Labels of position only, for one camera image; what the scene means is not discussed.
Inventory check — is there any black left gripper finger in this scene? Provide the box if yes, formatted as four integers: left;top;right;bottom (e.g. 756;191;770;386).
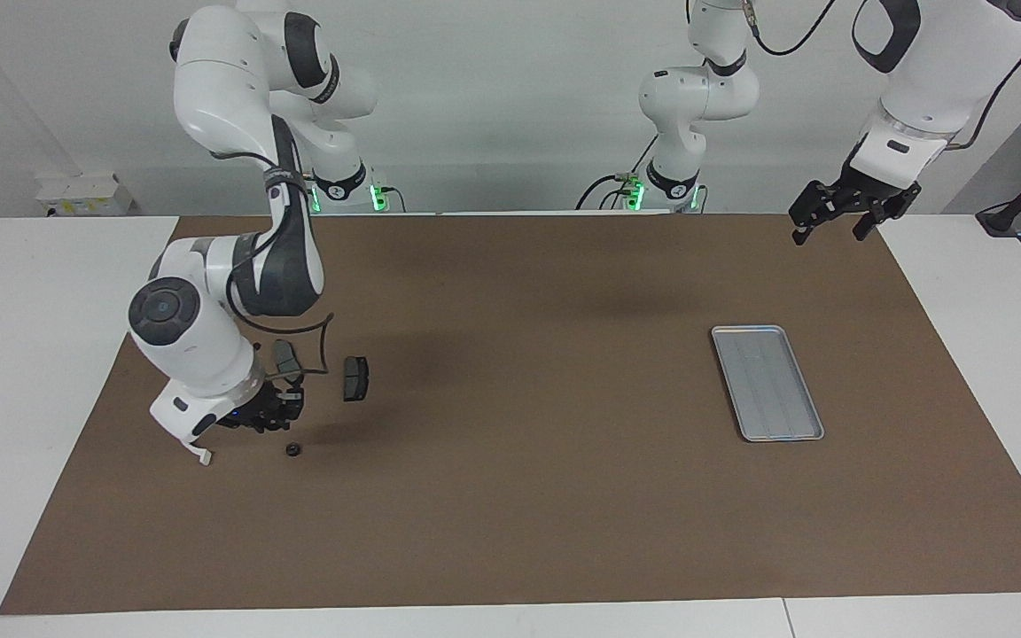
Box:
788;180;848;246
852;182;922;242

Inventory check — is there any silver metal tray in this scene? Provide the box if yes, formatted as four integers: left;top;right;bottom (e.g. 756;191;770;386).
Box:
711;325;825;443

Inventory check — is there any brown table mat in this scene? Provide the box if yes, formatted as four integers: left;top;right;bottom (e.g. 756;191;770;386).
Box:
0;213;1021;616

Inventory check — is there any white background box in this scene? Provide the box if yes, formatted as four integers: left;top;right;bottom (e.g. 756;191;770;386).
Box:
35;173;135;218

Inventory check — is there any white curved plastic bracket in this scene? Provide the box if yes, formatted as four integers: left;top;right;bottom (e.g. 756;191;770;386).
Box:
175;432;213;468

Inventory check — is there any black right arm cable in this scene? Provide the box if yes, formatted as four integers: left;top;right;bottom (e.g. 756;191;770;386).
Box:
255;312;336;377

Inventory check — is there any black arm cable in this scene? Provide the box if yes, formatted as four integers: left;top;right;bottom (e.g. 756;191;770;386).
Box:
741;0;1021;149
255;312;336;377

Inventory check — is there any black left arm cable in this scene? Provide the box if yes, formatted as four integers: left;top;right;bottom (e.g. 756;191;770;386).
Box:
741;0;1021;149

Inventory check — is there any black left base cable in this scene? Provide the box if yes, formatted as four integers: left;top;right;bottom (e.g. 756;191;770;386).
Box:
576;133;660;211

